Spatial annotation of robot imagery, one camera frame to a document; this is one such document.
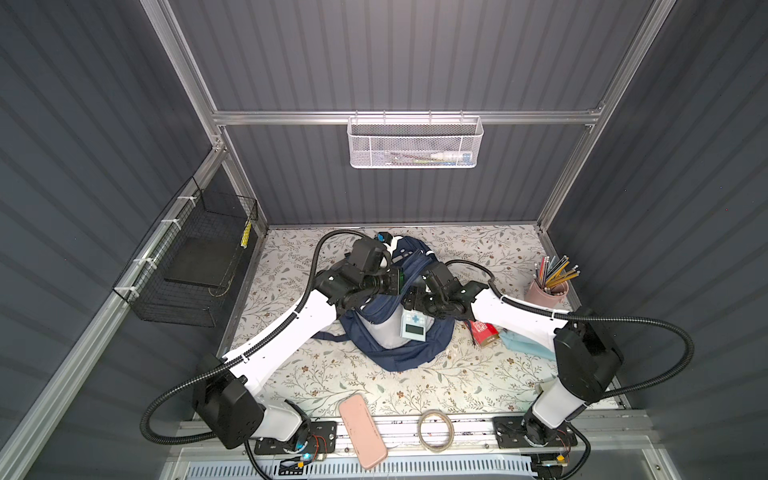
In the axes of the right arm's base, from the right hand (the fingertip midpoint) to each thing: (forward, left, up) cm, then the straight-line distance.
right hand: (412, 305), depth 87 cm
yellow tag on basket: (+13, +47, +17) cm, 52 cm away
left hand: (0, +2, +15) cm, 15 cm away
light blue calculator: (-6, 0, 0) cm, 6 cm away
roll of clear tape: (-31, -9, -9) cm, 33 cm away
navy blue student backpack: (-6, +12, -3) cm, 13 cm away
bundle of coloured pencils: (+10, -43, +1) cm, 44 cm away
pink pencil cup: (+3, -40, 0) cm, 40 cm away
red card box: (-5, -21, -9) cm, 23 cm away
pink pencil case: (-31, +13, -7) cm, 34 cm away
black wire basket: (-3, +56, +21) cm, 60 cm away
